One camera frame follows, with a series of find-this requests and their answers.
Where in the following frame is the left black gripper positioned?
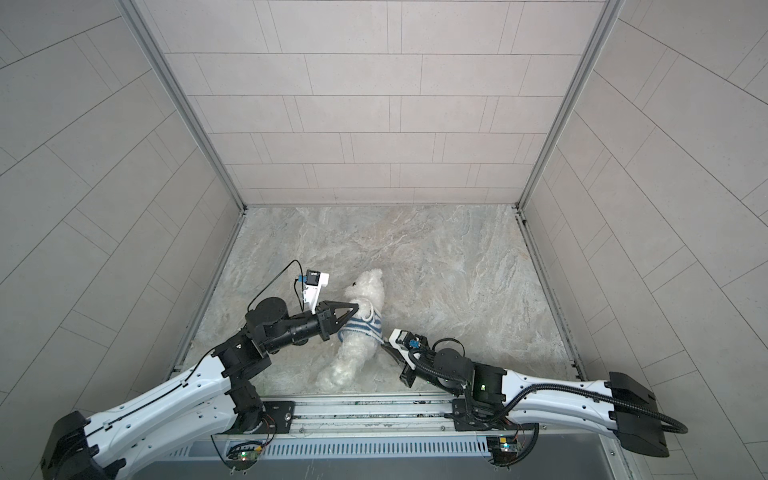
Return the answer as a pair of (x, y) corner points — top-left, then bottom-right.
(261, 302), (357, 355)

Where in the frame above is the blue white striped sweater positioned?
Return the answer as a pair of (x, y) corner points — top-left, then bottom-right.
(344, 305), (383, 344)

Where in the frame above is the white teddy bear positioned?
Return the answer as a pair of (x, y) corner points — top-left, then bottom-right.
(316, 268), (385, 392)

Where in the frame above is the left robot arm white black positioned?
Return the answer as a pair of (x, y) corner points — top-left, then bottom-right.
(40, 297), (359, 479)

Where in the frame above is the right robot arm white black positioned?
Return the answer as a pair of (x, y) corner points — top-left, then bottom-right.
(382, 331), (687, 458)

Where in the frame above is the right green circuit board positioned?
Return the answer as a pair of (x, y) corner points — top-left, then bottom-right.
(486, 436), (520, 466)

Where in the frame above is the green circuit board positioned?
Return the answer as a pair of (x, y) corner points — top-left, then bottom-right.
(486, 436), (520, 466)
(227, 440), (265, 462)

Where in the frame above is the left green circuit board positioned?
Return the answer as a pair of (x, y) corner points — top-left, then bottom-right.
(227, 440), (265, 462)

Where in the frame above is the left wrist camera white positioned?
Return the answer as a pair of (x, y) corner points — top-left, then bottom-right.
(294, 270), (330, 314)

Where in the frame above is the aluminium mounting rail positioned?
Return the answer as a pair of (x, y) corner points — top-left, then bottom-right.
(173, 392), (622, 442)

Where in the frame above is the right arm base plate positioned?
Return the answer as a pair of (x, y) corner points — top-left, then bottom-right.
(445, 398), (539, 432)

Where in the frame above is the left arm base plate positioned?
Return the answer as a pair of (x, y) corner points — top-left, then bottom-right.
(229, 401), (296, 435)

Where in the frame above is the black corrugated cable conduit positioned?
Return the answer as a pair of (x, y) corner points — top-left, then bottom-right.
(407, 338), (689, 469)

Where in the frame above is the left corner aluminium post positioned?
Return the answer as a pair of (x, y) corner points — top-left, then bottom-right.
(116, 0), (247, 214)

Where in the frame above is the corner aluminium post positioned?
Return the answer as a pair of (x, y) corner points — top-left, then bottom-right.
(116, 0), (247, 214)
(517, 0), (623, 215)

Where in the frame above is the right corner aluminium post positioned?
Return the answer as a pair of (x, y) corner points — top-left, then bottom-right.
(517, 0), (623, 215)

